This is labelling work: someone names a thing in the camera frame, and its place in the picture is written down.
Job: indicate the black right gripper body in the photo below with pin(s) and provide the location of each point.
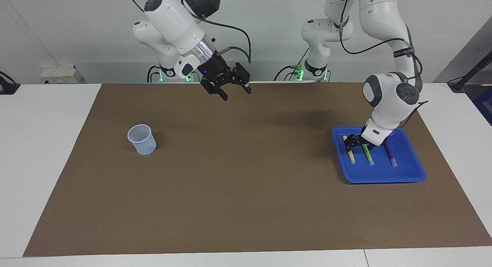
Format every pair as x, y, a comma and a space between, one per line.
217, 72

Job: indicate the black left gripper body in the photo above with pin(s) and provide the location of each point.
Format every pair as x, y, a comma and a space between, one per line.
363, 141

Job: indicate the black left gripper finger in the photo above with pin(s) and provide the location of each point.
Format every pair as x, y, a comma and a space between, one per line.
373, 148
351, 142

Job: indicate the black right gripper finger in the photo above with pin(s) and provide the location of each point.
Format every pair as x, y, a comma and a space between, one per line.
242, 76
215, 89

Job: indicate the green highlighter pen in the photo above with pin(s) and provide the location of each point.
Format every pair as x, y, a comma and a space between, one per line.
369, 157

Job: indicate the yellow highlighter pen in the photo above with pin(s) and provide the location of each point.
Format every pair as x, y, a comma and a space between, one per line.
351, 157

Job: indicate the purple highlighter pen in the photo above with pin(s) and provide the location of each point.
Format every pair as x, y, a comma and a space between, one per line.
391, 155

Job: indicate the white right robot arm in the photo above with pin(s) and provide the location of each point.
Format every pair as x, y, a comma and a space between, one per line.
173, 17

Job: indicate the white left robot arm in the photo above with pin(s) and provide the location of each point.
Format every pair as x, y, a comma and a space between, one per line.
384, 13

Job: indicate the blue plastic tray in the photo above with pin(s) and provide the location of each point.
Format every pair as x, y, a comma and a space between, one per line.
380, 174

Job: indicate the translucent plastic cup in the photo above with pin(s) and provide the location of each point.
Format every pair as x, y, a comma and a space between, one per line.
143, 142

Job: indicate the brown table mat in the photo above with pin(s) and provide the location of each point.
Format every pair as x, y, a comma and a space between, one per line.
246, 190

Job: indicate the black tripod pole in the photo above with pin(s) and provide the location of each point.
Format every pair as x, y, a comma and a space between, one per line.
467, 76

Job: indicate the blue box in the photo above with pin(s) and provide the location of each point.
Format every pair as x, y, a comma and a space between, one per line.
485, 105

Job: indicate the white power strip box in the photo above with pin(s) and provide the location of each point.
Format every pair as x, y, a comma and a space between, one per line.
61, 74

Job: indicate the black stand base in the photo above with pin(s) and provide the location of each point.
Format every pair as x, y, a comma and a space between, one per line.
7, 88

